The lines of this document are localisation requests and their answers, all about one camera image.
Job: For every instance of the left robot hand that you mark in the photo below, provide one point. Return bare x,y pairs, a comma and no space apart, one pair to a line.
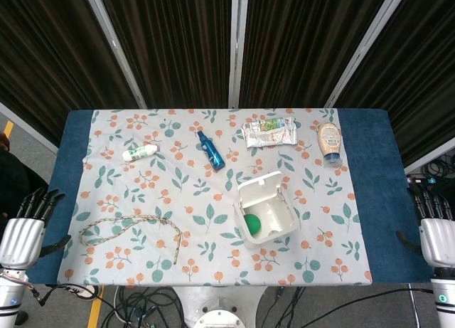
19,240

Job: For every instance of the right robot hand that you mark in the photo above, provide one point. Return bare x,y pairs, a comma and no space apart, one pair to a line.
440,240

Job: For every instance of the green ball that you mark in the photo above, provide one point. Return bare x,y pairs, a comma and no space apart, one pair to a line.
252,224

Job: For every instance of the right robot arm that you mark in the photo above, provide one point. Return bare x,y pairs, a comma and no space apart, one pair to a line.
444,299

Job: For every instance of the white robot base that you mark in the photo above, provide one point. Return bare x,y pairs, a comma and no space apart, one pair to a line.
220,306

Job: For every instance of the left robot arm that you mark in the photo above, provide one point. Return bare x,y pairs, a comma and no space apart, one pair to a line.
10,296

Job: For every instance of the white plastic container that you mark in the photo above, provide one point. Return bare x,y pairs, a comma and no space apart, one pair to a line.
270,214

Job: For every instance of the person in black clothes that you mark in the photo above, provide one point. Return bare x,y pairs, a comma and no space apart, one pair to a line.
16,178

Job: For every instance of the power strip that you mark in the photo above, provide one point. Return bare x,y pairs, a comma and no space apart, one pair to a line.
421,180

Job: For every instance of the white black sneaker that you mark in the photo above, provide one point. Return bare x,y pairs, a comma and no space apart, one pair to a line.
83,291

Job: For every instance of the blue table cover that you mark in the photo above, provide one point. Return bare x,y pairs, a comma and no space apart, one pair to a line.
369,157

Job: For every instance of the white green tube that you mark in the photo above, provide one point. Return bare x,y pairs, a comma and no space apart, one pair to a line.
139,153

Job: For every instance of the beige sauce squeeze bottle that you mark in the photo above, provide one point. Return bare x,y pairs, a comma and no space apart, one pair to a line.
330,139

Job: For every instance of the dark curtain panel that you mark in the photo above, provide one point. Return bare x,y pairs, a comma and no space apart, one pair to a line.
177,47
302,47
419,75
46,57

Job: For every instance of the floral tablecloth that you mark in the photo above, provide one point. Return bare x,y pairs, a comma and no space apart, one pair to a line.
199,200

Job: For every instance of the crumpled silver snack packet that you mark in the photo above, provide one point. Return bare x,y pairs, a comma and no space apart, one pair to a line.
268,134

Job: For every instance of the blue spray bottle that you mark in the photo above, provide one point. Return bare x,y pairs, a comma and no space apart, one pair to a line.
212,152

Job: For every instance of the aluminium frame post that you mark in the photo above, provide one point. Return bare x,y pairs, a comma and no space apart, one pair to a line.
432,153
366,47
113,47
237,47

